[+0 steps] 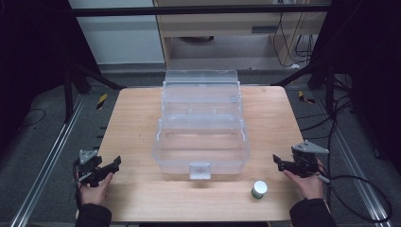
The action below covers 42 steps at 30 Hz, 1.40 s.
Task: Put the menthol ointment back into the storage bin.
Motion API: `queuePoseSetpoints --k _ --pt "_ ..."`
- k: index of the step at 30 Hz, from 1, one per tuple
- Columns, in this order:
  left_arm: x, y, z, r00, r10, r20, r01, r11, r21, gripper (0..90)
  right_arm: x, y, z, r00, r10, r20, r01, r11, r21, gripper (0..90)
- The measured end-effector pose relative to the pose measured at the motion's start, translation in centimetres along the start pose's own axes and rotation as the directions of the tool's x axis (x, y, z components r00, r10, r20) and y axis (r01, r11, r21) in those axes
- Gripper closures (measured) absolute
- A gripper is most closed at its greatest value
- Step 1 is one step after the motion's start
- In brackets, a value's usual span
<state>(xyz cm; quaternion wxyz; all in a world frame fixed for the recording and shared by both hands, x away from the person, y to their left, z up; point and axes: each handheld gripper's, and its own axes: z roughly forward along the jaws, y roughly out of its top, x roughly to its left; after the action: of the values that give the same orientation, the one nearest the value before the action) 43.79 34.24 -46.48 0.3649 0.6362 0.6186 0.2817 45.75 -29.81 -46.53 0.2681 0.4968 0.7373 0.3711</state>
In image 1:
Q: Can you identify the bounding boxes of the black hanging desk cables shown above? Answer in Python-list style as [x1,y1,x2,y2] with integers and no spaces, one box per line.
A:
[271,11,318,69]

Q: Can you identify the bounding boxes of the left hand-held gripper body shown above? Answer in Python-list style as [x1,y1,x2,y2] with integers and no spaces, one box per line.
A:
[74,148,106,188]

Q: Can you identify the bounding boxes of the person's left hand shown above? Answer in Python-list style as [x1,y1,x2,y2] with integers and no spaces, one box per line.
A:
[77,171,114,208]

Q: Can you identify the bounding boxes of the black metal stand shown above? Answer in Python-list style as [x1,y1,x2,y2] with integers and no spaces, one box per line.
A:
[61,60,128,125]
[271,61,353,118]

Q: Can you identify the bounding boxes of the small white green-labelled bottle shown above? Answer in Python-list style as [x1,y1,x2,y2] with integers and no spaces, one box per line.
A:
[251,180,269,201]

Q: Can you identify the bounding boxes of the clear plastic tiered storage box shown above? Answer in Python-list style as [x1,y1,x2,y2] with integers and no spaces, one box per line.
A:
[150,69,252,181]

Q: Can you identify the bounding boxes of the white cabinet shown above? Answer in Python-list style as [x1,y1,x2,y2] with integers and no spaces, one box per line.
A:
[67,0,166,66]

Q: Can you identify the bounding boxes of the aluminium floor rail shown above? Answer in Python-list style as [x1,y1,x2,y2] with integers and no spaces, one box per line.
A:
[315,89,394,227]
[9,94,87,227]

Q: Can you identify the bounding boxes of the person's right hand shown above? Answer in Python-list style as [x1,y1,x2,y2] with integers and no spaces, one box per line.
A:
[282,159,326,201]

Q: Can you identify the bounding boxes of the thin black floor cable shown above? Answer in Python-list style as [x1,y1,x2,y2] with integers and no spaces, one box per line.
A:
[19,108,47,129]

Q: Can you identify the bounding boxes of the black horizontal frame bar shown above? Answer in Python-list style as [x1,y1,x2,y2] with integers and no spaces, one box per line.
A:
[70,5,332,18]

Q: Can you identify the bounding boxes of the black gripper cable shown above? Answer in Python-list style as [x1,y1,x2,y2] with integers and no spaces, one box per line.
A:
[72,159,83,211]
[317,174,393,223]

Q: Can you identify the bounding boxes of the black floor cables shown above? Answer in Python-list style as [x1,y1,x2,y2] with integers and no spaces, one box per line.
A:
[295,93,356,142]

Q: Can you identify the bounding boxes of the yellow black striped tape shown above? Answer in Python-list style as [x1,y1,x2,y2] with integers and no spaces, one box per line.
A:
[96,93,109,111]
[297,90,316,105]

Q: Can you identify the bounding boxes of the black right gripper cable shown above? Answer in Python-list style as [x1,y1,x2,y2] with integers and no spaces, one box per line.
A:
[317,174,393,223]

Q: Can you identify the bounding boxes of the light wooden desk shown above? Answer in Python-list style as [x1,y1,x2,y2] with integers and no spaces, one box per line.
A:
[152,0,329,68]

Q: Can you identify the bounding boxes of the black curtain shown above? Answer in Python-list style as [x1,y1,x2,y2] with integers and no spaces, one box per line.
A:
[308,0,401,174]
[0,0,101,155]

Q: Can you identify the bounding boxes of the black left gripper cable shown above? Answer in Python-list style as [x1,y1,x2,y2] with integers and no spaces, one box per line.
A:
[72,159,83,211]

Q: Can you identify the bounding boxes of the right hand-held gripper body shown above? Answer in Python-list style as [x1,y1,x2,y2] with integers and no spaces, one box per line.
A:
[290,140,330,178]

